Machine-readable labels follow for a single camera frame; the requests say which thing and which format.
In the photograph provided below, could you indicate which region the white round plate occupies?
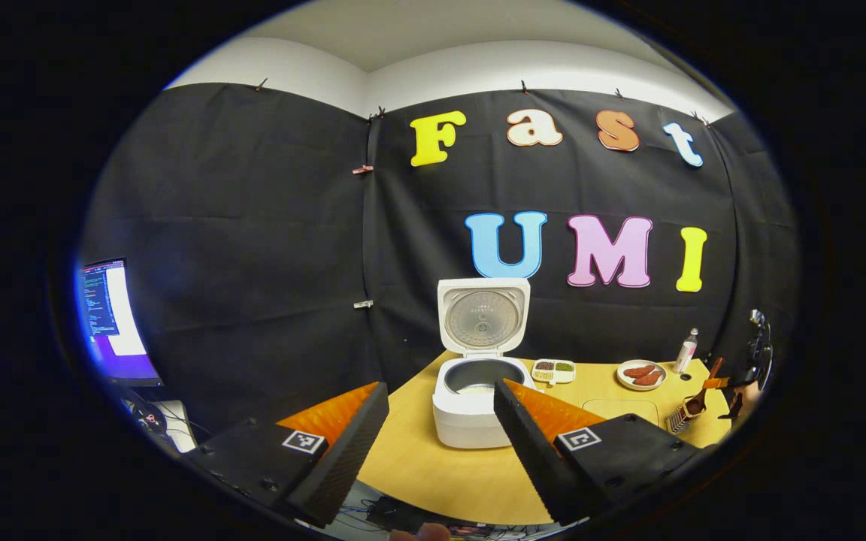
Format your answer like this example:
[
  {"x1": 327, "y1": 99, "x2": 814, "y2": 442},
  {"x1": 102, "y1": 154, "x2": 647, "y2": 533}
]
[{"x1": 616, "y1": 359, "x2": 668, "y2": 391}]

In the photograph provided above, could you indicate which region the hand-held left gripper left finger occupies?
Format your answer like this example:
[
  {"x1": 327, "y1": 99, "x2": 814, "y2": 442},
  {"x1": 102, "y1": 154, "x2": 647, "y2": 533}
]
[{"x1": 181, "y1": 381, "x2": 390, "y2": 528}]

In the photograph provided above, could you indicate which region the small clear bottle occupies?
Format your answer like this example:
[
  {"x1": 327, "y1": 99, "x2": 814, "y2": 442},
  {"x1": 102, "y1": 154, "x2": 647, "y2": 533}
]
[{"x1": 674, "y1": 328, "x2": 700, "y2": 375}]

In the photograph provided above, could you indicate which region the black backdrop cloth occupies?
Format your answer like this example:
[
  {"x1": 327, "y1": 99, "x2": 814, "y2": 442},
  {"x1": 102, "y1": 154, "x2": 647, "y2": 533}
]
[{"x1": 80, "y1": 81, "x2": 801, "y2": 444}]

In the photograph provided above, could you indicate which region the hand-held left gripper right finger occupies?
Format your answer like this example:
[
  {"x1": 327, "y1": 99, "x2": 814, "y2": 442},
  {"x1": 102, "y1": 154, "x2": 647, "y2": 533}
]
[{"x1": 493, "y1": 378, "x2": 704, "y2": 527}]

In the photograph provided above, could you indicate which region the computer monitor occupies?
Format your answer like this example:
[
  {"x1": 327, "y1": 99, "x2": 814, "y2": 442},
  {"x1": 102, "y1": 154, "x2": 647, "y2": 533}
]
[{"x1": 76, "y1": 258, "x2": 163, "y2": 388}]

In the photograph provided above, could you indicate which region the white rice cooker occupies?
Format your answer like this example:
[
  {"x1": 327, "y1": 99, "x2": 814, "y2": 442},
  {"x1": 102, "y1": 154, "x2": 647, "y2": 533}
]
[{"x1": 431, "y1": 277, "x2": 537, "y2": 450}]

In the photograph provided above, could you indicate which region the wire chopstick holder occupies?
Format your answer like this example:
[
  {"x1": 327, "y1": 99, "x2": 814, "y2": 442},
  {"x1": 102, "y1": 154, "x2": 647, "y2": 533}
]
[{"x1": 665, "y1": 398, "x2": 708, "y2": 435}]

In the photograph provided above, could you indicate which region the wooden spoon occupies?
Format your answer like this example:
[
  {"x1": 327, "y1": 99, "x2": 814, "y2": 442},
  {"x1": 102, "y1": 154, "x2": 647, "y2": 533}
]
[{"x1": 685, "y1": 357, "x2": 725, "y2": 416}]

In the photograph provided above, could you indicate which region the white divided dish of beans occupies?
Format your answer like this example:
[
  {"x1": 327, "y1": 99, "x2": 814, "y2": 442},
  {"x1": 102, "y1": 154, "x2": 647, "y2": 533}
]
[{"x1": 531, "y1": 358, "x2": 577, "y2": 385}]

